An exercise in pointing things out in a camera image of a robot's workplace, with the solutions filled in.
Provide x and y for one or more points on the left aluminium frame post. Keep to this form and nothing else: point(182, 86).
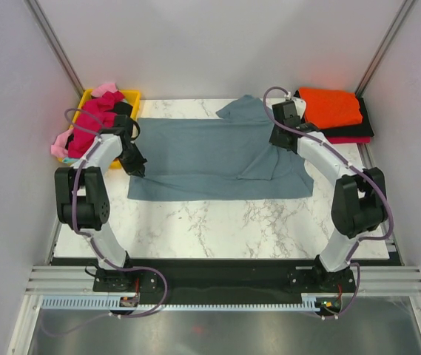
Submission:
point(48, 32)

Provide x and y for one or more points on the right aluminium frame post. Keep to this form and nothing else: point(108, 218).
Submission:
point(393, 30)

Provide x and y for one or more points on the aluminium front rail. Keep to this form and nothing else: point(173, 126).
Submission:
point(375, 281)

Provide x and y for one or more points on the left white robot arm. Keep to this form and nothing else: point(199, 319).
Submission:
point(83, 204)

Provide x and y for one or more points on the aluminium frame post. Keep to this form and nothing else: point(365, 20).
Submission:
point(48, 32)
point(393, 30)

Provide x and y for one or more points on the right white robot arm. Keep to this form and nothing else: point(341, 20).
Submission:
point(359, 203)

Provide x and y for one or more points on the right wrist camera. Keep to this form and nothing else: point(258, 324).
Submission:
point(300, 104)

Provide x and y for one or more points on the folded black t shirt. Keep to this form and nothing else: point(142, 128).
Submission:
point(361, 130)

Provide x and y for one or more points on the folded magenta t shirt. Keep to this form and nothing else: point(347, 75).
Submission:
point(348, 140)

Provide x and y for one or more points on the yellow plastic bin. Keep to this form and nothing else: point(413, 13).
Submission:
point(131, 96)

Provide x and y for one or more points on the black garment in bin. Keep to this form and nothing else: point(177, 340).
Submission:
point(122, 108)

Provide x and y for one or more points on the light pink t shirt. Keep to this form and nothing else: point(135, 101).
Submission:
point(59, 147)

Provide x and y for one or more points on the white slotted cable duct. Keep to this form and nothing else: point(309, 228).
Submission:
point(116, 303)

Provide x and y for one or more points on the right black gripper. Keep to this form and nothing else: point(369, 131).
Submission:
point(274, 140)

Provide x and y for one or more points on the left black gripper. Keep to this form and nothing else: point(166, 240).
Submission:
point(137, 168)

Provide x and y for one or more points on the magenta t shirt in bin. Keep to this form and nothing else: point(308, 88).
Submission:
point(100, 114)

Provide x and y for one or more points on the grey-blue t shirt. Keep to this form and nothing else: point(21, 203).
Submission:
point(225, 158)

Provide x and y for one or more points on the folded orange t shirt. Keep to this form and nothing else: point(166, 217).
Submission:
point(326, 108)

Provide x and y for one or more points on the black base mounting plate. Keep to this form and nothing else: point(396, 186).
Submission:
point(223, 282)

